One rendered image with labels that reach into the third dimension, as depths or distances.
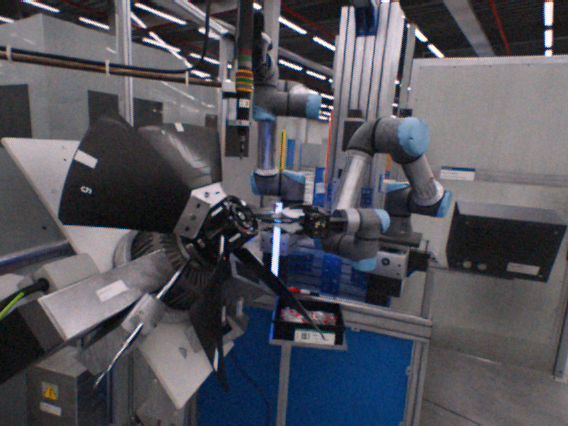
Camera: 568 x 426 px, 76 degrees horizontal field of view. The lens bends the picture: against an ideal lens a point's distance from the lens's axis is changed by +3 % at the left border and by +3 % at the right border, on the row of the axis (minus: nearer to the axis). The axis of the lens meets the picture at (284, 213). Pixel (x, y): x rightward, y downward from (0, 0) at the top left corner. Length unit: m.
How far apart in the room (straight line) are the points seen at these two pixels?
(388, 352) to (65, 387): 0.96
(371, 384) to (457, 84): 1.94
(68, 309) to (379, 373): 1.06
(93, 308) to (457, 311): 2.53
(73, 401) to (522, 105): 2.63
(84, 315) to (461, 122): 2.42
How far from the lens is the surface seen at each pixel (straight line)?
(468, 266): 1.22
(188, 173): 0.94
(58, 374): 1.06
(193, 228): 0.82
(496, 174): 2.71
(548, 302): 2.97
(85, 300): 0.69
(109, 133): 0.73
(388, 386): 1.45
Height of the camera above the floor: 1.39
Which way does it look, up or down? 11 degrees down
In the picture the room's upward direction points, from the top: 4 degrees clockwise
